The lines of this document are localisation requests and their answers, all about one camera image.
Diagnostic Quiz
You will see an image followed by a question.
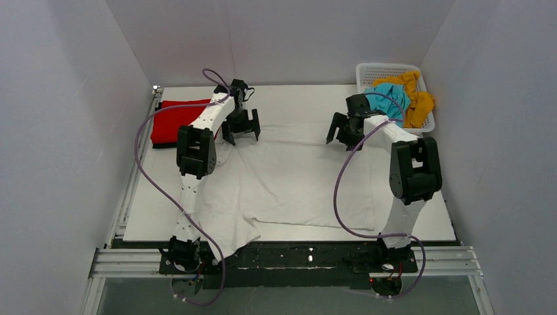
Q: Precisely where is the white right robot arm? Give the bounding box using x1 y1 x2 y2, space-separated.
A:
326 93 442 251

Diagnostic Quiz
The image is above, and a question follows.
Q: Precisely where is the white plastic basket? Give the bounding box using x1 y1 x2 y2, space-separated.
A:
355 62 435 134

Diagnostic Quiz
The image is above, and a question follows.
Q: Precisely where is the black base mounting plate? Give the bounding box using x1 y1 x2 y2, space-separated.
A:
158 241 419 289

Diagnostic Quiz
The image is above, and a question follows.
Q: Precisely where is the red folded t shirt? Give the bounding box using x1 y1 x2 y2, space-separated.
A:
150 99 210 144

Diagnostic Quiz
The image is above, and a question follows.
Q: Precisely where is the mustard yellow crumpled t shirt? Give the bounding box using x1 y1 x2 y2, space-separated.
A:
372 71 435 129

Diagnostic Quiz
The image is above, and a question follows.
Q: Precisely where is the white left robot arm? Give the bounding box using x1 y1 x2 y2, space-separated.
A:
173 79 261 245

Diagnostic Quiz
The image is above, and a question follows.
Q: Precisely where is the aluminium frame rail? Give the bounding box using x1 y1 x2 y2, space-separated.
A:
80 86 164 315

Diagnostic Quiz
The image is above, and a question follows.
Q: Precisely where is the white t shirt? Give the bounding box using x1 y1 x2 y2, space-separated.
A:
199 124 380 258

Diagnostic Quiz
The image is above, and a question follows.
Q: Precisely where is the light blue crumpled t shirt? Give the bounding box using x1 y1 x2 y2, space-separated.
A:
364 83 411 127

